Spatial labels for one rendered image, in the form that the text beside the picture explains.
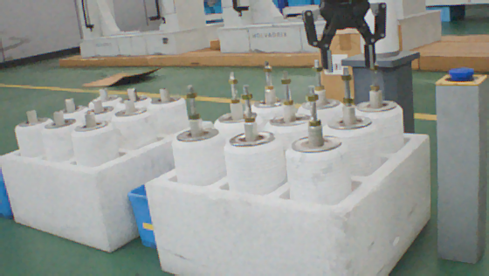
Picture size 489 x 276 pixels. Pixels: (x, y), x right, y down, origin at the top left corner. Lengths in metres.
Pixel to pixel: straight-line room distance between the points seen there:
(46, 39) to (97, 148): 6.52
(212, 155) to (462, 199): 0.42
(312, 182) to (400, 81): 0.57
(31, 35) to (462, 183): 6.97
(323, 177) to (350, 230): 0.08
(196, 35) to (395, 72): 3.23
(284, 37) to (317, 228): 2.71
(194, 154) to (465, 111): 0.45
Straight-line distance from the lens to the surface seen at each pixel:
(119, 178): 1.11
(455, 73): 0.87
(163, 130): 1.28
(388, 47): 1.27
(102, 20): 5.41
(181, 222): 0.92
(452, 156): 0.89
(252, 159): 0.81
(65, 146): 1.21
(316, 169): 0.75
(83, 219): 1.16
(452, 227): 0.94
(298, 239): 0.77
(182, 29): 4.28
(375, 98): 0.98
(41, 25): 7.59
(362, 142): 0.85
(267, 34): 3.49
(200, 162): 0.89
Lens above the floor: 0.48
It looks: 15 degrees down
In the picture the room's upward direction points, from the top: 7 degrees counter-clockwise
